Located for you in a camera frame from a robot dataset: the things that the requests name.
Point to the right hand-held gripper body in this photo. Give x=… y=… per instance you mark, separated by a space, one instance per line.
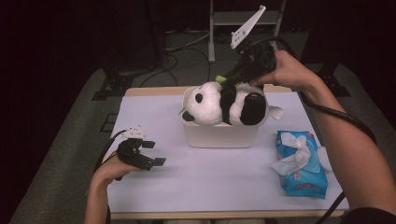
x=260 y=59

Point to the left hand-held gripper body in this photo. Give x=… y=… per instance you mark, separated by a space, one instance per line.
x=130 y=154

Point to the panda plush toy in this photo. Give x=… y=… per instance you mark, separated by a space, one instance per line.
x=208 y=105

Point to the white wet wipe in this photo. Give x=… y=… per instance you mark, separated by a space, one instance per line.
x=295 y=152
x=276 y=112

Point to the white plastic storage box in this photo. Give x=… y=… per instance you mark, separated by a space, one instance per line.
x=218 y=137

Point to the blue wet wipes pack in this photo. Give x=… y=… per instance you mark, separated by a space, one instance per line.
x=306 y=183

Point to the person's left hand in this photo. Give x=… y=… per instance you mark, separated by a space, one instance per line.
x=112 y=171

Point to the person's right hand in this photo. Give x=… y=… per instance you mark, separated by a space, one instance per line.
x=289 y=73

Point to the pale lilac table mat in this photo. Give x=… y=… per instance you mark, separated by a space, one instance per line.
x=202 y=180

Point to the white metal stand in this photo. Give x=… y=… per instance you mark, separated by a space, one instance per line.
x=224 y=18

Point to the black stand base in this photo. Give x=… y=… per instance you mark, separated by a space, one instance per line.
x=113 y=87
x=334 y=87

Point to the person's black sleeve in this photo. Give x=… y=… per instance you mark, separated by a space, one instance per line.
x=370 y=217

